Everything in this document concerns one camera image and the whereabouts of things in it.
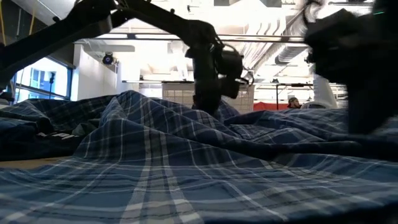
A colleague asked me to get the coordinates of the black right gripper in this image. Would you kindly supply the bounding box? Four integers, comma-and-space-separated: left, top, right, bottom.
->
345, 9, 398, 134

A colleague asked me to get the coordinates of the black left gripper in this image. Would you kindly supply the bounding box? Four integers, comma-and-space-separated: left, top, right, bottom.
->
185, 21, 223, 116

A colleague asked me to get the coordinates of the blue plaid shirt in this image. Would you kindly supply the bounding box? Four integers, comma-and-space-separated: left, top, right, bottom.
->
0, 90, 398, 224

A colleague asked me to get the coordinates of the white plastic laundry basket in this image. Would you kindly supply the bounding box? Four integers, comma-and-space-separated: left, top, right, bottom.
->
161, 83, 256, 114

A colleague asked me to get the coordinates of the white spray bottle green trigger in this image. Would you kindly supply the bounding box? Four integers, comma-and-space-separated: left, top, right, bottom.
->
312, 73, 340, 110

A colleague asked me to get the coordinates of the red partition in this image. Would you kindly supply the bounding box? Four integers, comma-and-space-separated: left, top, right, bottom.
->
253, 101, 289, 111

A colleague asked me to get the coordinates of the person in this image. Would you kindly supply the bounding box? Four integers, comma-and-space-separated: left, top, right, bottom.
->
286, 96, 302, 110

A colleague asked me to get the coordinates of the long ceiling light strip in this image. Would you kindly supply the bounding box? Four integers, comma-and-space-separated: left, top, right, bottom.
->
74, 32, 307, 44

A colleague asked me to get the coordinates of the black ceiling spotlight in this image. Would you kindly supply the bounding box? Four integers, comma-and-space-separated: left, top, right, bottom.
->
101, 52, 115, 66

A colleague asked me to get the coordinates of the black tripod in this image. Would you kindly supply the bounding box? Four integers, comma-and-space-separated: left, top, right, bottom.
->
49, 71, 57, 96

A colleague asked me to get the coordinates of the black Puma garment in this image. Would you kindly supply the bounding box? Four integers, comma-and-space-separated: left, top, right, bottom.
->
0, 123, 86, 162

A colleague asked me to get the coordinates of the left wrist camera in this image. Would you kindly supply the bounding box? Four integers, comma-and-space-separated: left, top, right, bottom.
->
220, 49, 245, 100

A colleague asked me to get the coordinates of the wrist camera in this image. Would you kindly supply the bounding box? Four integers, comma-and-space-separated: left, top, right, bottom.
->
220, 49, 245, 100
303, 8, 348, 82

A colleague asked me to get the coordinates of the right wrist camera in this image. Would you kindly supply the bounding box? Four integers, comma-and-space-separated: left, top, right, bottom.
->
303, 8, 348, 82

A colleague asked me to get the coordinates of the silver ventilation duct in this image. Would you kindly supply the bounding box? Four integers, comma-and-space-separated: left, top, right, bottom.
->
275, 43, 308, 65

